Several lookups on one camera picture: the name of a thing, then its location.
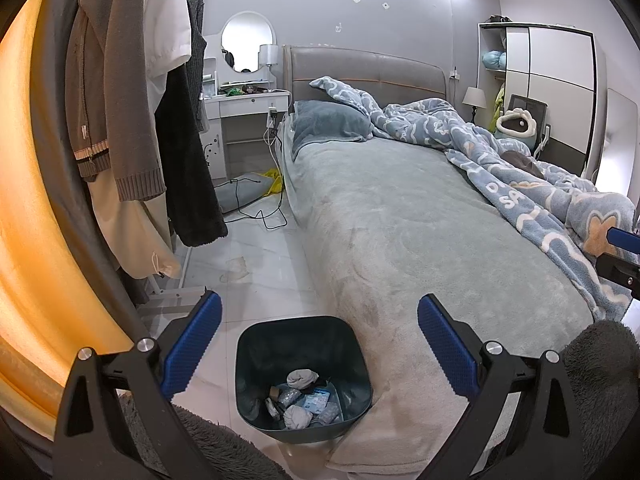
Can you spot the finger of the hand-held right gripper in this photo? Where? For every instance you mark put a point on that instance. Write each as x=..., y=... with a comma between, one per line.
x=622, y=272
x=625, y=240

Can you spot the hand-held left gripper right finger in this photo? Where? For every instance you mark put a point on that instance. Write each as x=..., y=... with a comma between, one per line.
x=445, y=345

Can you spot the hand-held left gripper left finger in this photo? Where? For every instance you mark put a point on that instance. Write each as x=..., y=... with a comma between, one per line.
x=192, y=345

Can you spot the dark green waste bin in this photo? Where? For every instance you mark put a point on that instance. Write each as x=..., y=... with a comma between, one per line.
x=260, y=355

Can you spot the blue tissue pack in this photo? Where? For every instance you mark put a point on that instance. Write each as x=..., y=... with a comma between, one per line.
x=317, y=402

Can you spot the white clothes rack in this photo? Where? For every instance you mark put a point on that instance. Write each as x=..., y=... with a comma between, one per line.
x=165, y=302

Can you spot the white door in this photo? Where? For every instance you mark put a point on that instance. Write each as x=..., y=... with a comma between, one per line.
x=617, y=135

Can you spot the grey fleece garment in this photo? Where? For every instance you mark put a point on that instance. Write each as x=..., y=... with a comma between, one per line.
x=605, y=385

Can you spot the cream coat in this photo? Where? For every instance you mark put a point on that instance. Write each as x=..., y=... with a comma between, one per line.
x=135, y=235

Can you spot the grey bed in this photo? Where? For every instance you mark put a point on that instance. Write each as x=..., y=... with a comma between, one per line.
x=400, y=220

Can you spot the grey floor cushion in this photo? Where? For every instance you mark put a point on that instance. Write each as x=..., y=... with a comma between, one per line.
x=242, y=195

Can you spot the white green plush cat bed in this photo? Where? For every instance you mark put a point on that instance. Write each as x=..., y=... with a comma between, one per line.
x=515, y=125

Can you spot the black chair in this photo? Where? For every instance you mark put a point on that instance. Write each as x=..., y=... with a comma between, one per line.
x=532, y=105

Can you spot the white wardrobe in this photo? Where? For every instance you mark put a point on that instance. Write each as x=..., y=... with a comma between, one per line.
x=555, y=75

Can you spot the yellow bag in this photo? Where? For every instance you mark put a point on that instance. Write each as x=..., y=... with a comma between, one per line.
x=274, y=182

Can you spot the hanging clothes on rack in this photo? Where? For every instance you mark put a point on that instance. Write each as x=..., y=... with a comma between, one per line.
x=70, y=210

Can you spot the blue patterned fleece blanket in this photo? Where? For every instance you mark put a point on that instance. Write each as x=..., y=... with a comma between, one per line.
x=475, y=135

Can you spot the yellow green plush toy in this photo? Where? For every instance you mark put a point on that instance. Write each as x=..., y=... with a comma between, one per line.
x=498, y=107

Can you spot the yellow curtain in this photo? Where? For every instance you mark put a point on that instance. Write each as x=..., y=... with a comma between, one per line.
x=35, y=210

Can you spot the bedside lamp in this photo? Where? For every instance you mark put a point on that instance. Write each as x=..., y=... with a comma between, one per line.
x=474, y=97

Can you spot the light blue plush toy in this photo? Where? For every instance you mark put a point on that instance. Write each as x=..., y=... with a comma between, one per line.
x=494, y=60

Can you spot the white power strip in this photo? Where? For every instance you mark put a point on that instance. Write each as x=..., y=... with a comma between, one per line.
x=273, y=117

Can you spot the white dressing table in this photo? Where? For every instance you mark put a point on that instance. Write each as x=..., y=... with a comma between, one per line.
x=245, y=105

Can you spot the blue-grey pillow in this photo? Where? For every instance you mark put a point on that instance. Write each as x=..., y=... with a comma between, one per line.
x=330, y=125

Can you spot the dark bag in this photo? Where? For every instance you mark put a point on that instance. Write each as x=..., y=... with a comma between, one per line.
x=498, y=19

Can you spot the brown-grey knit cardigan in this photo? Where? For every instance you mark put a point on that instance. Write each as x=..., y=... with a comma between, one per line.
x=115, y=85

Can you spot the dark grey knit vest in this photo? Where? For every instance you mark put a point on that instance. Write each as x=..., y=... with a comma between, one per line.
x=199, y=60

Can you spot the silver table lamp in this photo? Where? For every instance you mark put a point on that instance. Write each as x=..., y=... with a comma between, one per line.
x=268, y=54

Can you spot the round mirror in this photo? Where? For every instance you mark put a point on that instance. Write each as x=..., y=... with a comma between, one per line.
x=248, y=40

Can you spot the white shirt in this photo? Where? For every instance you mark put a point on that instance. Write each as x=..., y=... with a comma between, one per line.
x=170, y=35

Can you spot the wall outlet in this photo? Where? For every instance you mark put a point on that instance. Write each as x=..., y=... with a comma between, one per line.
x=454, y=74

